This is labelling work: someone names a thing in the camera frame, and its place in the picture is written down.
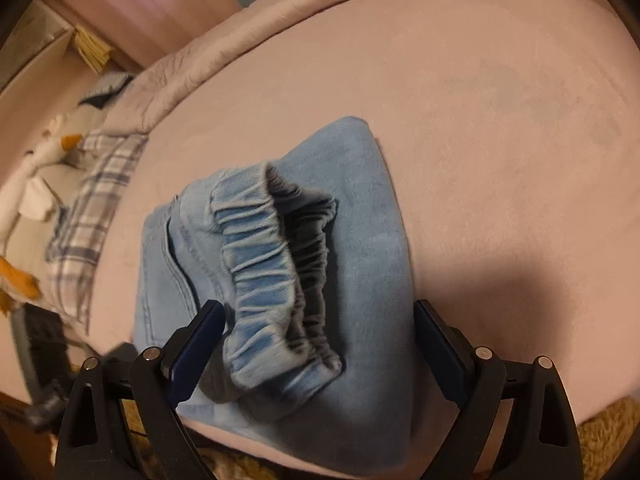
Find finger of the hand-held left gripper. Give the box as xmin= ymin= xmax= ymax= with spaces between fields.
xmin=25 ymin=382 xmax=72 ymax=432

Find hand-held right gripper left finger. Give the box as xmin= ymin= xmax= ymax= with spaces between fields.
xmin=54 ymin=300 xmax=226 ymax=480

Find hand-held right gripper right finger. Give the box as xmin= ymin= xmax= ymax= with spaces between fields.
xmin=414 ymin=299 xmax=583 ymax=480

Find light blue denim pants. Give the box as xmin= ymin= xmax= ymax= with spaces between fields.
xmin=132 ymin=116 xmax=417 ymax=475

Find blue plaid pillow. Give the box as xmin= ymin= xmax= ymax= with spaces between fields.
xmin=44 ymin=129 xmax=151 ymax=337

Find white goose plush toy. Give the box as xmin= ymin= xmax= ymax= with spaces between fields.
xmin=0 ymin=114 xmax=85 ymax=313

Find pink bed sheet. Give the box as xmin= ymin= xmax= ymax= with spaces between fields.
xmin=82 ymin=0 xmax=640 ymax=476

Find pink duvet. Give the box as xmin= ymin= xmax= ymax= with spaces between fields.
xmin=102 ymin=0 xmax=568 ymax=135

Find stack of yellow books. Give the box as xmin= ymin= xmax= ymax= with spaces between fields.
xmin=74 ymin=24 xmax=115 ymax=72

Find white shelf cabinet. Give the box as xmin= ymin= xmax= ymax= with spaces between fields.
xmin=0 ymin=0 xmax=117 ymax=96

